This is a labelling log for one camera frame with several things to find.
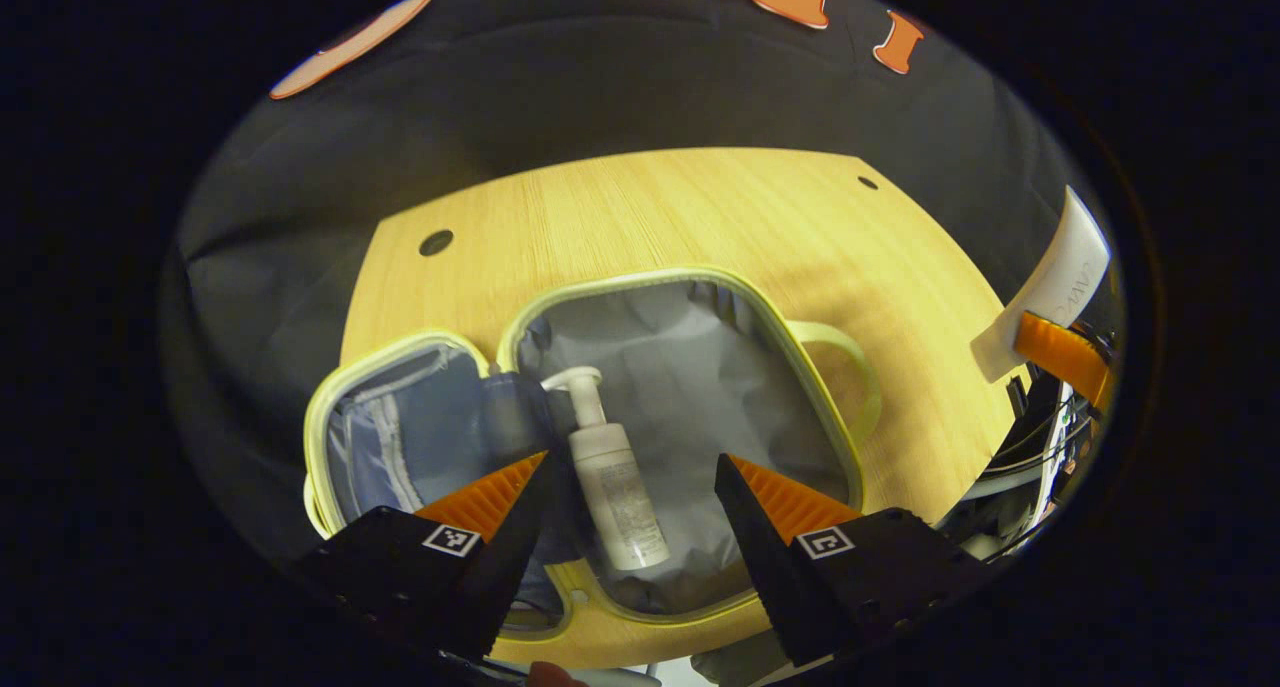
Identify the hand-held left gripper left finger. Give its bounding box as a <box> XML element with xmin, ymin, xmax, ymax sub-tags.
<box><xmin>293</xmin><ymin>451</ymin><xmax>561</xmax><ymax>661</ymax></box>

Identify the white squeeze tube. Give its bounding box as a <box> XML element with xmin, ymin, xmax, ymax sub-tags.
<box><xmin>970</xmin><ymin>187</ymin><xmax>1111</xmax><ymax>384</ymax></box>

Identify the pale yellow suitcase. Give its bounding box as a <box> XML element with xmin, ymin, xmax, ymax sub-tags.
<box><xmin>303</xmin><ymin>265</ymin><xmax>883</xmax><ymax>640</ymax></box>

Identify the white pump bottle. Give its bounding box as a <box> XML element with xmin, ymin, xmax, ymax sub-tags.
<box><xmin>540</xmin><ymin>367</ymin><xmax>671</xmax><ymax>572</ymax></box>

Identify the black backdrop cloth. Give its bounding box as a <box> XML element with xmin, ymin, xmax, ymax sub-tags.
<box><xmin>165</xmin><ymin>0</ymin><xmax>1101</xmax><ymax>568</ymax></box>

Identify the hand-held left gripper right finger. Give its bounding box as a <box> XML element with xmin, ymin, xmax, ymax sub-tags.
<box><xmin>714</xmin><ymin>454</ymin><xmax>987</xmax><ymax>667</ymax></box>

